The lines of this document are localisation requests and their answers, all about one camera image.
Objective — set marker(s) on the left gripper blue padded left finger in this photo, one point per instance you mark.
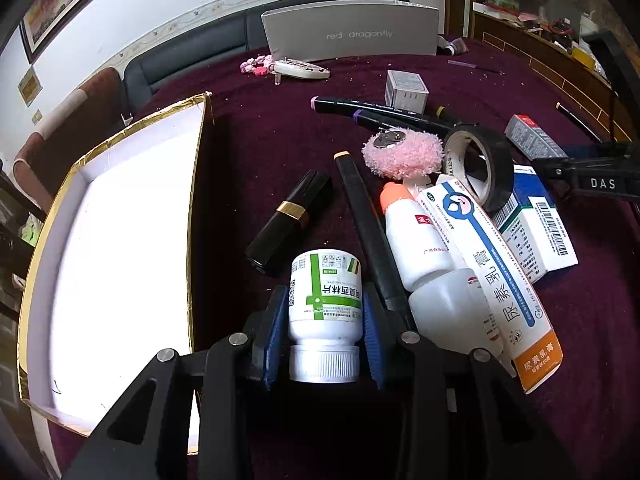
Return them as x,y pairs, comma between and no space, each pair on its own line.
272,330

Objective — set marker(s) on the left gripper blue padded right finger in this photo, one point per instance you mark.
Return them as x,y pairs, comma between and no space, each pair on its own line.
378,337

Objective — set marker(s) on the black gold-band lipstick tube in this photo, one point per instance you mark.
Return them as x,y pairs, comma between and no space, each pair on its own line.
273,248

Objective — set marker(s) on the white green-label pill bottle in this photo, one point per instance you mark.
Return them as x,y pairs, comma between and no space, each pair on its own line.
325,316

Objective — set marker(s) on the long black gold-tip pen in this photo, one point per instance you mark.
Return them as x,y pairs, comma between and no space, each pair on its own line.
373,241

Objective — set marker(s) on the grey red-top carton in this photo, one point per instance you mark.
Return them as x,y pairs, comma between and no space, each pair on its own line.
531,140

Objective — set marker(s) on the white red-label pill bottle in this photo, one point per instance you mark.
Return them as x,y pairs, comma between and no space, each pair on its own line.
453,312

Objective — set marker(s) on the blue white medicine box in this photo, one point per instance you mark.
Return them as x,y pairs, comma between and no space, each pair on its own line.
533,228

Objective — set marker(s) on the black tape roll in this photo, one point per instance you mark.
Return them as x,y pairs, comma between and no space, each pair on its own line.
480,159

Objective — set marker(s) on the long white blue ointment box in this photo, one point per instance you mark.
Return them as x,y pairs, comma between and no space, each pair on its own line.
530,341

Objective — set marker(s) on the black gold-tip stick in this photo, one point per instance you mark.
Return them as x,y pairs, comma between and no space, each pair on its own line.
576,121

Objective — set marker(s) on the white bottle orange cap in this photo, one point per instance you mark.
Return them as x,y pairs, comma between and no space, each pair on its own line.
419,251

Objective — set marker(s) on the white gold-edged tray box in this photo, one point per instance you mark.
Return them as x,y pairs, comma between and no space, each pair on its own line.
109,284

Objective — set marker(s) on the pink fluffy puff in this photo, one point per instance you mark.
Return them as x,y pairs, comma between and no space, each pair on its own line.
399,154

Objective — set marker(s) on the wooden side cabinet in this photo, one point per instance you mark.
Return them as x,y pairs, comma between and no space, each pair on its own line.
572,73

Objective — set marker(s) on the black marker pink cap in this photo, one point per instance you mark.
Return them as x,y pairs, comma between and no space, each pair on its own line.
346,107

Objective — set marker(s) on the thin dark pen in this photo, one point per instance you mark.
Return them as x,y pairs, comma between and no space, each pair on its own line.
473,66

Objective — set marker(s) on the squeezed tube by shoebox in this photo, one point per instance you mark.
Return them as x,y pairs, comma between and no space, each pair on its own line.
457,46

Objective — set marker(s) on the small white cube box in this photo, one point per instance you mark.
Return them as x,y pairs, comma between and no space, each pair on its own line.
406,91

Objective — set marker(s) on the white remote control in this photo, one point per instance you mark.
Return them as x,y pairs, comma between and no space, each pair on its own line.
285,67

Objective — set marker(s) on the black leather headboard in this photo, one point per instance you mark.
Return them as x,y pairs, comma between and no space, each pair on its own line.
205,45

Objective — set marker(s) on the maroon padded chair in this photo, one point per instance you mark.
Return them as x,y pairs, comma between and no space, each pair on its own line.
89,115

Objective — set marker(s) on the grey red dragonfly shoebox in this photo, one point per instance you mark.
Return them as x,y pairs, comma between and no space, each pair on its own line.
343,28

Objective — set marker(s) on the small gold wall plaque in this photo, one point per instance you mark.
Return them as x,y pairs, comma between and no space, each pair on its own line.
29,86

